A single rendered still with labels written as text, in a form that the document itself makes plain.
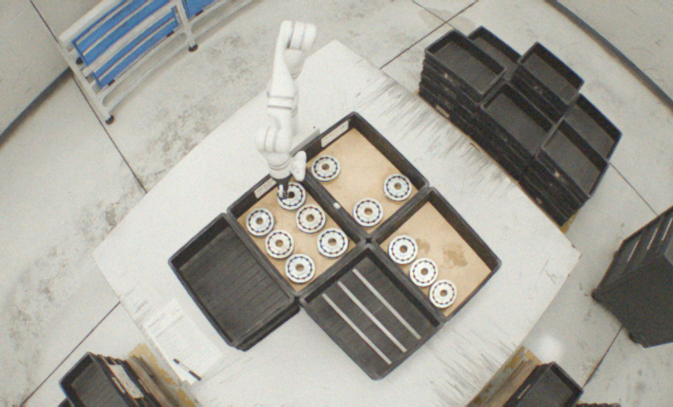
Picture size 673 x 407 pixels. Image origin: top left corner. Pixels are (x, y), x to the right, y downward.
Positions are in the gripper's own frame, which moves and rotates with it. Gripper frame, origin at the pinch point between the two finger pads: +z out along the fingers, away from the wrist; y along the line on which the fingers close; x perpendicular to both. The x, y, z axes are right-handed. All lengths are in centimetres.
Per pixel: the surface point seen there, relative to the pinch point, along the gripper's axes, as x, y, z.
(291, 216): 0.4, 3.4, 17.4
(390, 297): 35, 31, 18
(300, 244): 4.1, 13.1, 17.5
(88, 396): -106, 94, 51
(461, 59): 80, -106, 52
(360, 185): 23.5, -9.3, 17.5
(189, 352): -40, 58, 30
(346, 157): 18.3, -20.3, 17.4
